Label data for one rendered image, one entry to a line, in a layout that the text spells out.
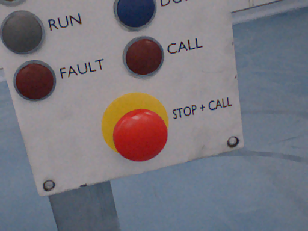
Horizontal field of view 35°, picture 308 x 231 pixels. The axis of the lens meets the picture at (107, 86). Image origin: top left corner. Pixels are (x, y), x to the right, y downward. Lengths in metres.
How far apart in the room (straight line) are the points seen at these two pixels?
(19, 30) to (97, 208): 0.21
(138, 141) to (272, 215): 1.59
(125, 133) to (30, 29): 0.10
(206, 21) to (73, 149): 0.14
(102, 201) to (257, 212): 1.49
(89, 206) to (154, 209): 1.53
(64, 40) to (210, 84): 0.12
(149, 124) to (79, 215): 0.16
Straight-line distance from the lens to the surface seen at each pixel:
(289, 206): 1.96
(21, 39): 0.33
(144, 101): 0.36
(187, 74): 0.36
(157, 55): 0.35
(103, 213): 0.48
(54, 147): 0.37
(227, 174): 2.15
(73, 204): 0.47
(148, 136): 0.34
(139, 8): 0.34
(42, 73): 0.34
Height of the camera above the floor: 1.15
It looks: 20 degrees down
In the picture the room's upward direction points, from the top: 11 degrees counter-clockwise
